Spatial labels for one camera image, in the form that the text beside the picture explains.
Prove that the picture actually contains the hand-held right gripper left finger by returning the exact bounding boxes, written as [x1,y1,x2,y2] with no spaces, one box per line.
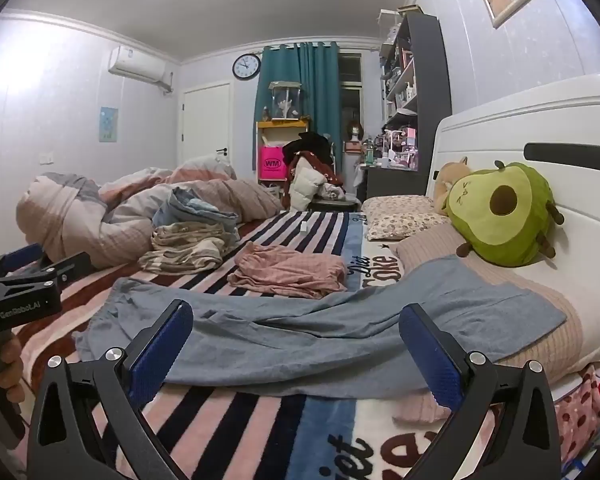
[26,299,194,480]

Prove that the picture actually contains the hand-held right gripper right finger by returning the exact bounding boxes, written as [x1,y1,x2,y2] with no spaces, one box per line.
[399,303,563,480]

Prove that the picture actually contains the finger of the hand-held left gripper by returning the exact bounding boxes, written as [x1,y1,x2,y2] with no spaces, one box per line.
[35,251,94,292]
[0,242,48,283]

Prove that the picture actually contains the blue-grey pants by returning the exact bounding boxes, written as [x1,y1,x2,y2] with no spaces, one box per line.
[75,254,567,401]

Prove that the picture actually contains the pink plaid pants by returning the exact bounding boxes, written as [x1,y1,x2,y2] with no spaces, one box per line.
[228,242,348,301]

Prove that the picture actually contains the person's left hand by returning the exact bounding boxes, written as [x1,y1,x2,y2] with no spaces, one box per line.
[0,332,25,397]

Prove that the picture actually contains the pink grey plaid quilt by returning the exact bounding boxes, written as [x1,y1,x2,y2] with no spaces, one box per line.
[16,155,283,268]

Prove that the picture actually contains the beige leaf-print garment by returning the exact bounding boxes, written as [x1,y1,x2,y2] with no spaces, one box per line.
[137,221,241,276]

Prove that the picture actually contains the pink ribbed pillow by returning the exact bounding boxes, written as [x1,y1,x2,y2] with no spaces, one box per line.
[395,222,587,423]

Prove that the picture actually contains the light blue denim garment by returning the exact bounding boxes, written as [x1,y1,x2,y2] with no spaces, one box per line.
[152,187,241,233]

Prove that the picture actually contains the floral pillow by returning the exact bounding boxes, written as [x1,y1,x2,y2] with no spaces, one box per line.
[362,195,451,242]

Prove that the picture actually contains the green avocado plush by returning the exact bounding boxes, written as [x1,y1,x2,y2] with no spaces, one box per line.
[442,160,565,267]

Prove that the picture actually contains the red dotted cloth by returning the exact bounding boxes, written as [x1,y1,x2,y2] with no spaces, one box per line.
[554,364,600,472]

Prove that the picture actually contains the dark desk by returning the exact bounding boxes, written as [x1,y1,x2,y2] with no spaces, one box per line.
[364,164,431,202]

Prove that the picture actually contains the dark stool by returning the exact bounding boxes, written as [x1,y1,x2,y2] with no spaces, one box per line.
[310,198,361,214]

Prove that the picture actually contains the tan dog plush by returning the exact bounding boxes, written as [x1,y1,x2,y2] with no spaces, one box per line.
[432,156,473,216]

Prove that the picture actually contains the white door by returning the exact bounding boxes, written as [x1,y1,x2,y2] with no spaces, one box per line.
[180,82,231,171]

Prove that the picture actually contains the white air conditioner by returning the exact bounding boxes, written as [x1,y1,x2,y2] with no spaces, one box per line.
[107,46,174,93]

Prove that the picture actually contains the pile of clothes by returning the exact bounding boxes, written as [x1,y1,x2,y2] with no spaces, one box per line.
[282,131,346,211]

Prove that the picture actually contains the pink shopping bag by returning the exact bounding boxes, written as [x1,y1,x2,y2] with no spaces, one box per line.
[259,144,287,181]

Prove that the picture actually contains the yellow shelf rack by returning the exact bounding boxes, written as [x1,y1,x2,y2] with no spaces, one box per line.
[256,117,312,183]

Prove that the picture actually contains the glass display case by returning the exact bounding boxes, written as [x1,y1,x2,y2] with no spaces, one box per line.
[268,80,303,122]

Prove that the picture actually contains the dark tall bookshelf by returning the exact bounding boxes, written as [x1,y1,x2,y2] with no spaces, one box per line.
[379,5,453,181]

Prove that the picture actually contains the white headboard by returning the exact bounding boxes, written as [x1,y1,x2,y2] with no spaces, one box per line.
[427,72,600,361]

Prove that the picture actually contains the window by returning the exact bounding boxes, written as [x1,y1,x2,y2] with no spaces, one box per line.
[339,52,364,131]

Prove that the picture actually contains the teal curtain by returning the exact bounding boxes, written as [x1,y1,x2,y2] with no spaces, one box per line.
[254,40,342,171]

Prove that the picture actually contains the small blue wall poster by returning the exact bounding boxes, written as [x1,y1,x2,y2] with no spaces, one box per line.
[99,106,119,143]

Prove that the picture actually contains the round wall clock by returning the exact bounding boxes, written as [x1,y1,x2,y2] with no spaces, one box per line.
[231,53,262,81]

